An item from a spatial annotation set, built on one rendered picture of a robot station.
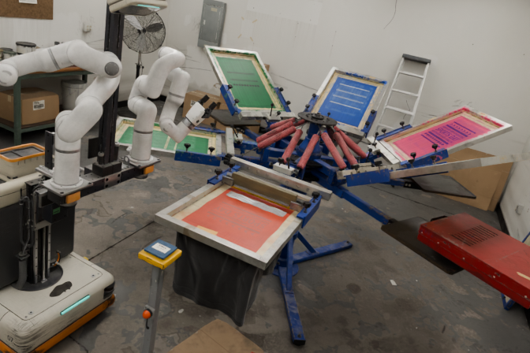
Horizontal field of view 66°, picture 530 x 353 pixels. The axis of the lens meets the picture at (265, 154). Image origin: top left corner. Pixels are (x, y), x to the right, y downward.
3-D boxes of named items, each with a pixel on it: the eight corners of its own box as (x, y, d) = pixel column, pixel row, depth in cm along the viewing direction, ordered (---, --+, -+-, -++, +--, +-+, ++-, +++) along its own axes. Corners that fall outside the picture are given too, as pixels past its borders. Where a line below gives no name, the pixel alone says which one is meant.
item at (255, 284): (244, 325, 199) (260, 253, 185) (237, 322, 200) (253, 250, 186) (278, 278, 240) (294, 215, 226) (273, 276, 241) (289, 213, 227)
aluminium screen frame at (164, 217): (264, 270, 173) (266, 263, 172) (154, 221, 192) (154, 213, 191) (317, 206, 243) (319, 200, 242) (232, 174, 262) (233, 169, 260)
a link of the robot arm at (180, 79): (173, 49, 195) (158, 43, 204) (161, 91, 199) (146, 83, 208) (200, 58, 207) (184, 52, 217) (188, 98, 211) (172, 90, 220)
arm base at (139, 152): (117, 155, 208) (120, 127, 203) (135, 150, 219) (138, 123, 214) (140, 165, 203) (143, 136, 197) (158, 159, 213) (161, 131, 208)
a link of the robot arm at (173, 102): (185, 98, 208) (173, 135, 212) (182, 94, 220) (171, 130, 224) (169, 92, 205) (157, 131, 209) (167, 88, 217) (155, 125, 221)
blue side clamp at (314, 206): (302, 228, 216) (305, 217, 214) (293, 224, 218) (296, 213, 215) (318, 208, 243) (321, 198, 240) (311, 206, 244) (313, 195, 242)
